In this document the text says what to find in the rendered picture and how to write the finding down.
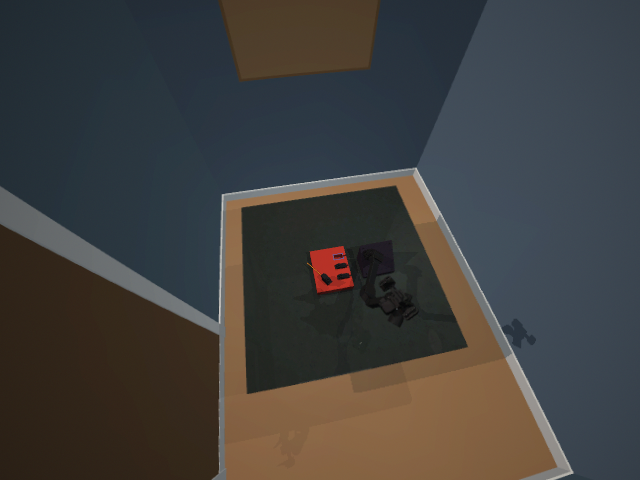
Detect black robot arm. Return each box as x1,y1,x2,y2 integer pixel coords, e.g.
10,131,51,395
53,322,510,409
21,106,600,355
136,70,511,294
360,248,404,327

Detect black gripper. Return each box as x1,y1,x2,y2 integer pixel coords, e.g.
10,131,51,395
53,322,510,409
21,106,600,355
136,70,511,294
378,276,419,320

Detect red rectangular block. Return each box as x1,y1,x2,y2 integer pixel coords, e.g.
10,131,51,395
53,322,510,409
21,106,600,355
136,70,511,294
310,246,354,295

